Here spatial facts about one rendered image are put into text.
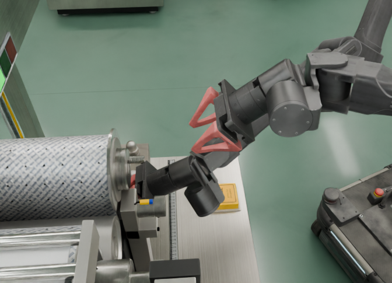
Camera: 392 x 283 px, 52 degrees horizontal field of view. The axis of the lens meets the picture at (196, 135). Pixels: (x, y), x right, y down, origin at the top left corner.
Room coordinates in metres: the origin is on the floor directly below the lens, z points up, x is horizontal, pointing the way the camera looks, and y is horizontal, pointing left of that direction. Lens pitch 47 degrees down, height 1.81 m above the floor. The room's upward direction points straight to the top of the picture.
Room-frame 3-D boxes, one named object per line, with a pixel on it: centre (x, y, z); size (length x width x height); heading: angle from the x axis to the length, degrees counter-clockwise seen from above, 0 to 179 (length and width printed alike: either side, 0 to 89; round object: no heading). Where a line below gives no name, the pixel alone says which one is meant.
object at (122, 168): (0.44, 0.13, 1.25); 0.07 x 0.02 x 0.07; 4
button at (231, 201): (0.62, -0.08, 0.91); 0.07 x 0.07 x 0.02; 4
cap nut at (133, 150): (0.67, 0.16, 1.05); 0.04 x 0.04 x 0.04
